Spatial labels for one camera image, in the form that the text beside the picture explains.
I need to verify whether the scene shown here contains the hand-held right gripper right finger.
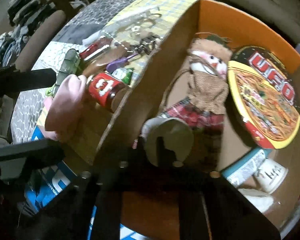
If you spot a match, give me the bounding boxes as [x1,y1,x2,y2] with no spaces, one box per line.
[165,140,282,240]

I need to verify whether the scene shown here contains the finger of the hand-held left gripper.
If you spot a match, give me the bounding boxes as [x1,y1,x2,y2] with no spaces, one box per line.
[0,66,57,97]
[0,139,66,169]

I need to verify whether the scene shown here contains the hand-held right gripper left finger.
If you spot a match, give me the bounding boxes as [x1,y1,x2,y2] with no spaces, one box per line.
[40,136,165,240]

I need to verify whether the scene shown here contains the pink plush toy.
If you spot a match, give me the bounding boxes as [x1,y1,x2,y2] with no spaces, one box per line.
[44,75,90,142]

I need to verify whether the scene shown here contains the white paper roll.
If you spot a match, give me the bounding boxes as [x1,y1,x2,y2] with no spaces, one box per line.
[142,117,194,167]

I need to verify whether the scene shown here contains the light blue bottle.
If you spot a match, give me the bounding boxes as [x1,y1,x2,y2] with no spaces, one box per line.
[221,149,267,188]

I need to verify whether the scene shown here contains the red toy car package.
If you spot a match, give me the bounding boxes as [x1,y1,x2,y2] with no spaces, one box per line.
[86,72,127,112]

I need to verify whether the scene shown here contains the white paper cup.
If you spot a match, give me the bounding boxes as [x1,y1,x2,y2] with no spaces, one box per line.
[252,158,289,194]

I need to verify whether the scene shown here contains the burlap rag doll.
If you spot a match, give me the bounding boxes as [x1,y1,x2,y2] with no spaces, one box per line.
[162,32,232,130]

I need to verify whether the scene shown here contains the instant noodle bowl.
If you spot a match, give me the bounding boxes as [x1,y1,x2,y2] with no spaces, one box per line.
[227,45,300,150]

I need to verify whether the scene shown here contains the orange cardboard box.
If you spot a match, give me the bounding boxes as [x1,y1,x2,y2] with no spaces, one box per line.
[65,0,300,240]

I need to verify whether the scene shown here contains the blue printed cardboard box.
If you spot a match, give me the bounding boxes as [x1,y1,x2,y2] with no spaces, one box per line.
[24,126,95,215]

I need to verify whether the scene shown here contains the green flat case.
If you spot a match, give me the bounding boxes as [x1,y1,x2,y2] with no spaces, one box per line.
[54,49,80,90]

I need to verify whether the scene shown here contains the brown padded chair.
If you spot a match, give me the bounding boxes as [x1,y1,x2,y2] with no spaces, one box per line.
[14,10,67,70]

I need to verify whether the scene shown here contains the pile of dark clothes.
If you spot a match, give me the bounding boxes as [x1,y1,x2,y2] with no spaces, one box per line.
[0,0,55,63]

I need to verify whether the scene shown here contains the grey patterned table cover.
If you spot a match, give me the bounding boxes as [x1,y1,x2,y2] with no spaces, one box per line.
[12,0,145,143]

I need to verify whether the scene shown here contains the small green packet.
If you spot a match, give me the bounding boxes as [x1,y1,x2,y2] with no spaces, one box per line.
[112,67,134,84]

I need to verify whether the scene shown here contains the clear plastic bag of keys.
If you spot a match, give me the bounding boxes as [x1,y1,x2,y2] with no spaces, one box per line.
[100,7,165,55]

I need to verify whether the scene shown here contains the yellow checked tablecloth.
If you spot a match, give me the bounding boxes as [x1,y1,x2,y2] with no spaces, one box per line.
[37,0,198,130]

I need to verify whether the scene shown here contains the purple handled tool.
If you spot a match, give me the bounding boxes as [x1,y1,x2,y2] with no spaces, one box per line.
[106,54,138,73]

